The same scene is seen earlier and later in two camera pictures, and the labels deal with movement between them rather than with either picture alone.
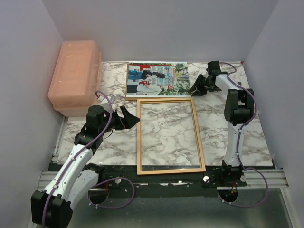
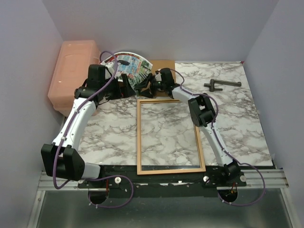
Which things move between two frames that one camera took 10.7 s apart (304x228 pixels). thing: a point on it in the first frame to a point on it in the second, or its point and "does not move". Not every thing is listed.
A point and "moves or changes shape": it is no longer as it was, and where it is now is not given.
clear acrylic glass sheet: (168, 139) does not move
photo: (157, 80) moves or changes shape
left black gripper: (128, 121) to (127, 91)
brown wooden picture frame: (139, 172) does not move
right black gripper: (196, 85) to (148, 93)
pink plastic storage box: (75, 84) does not move
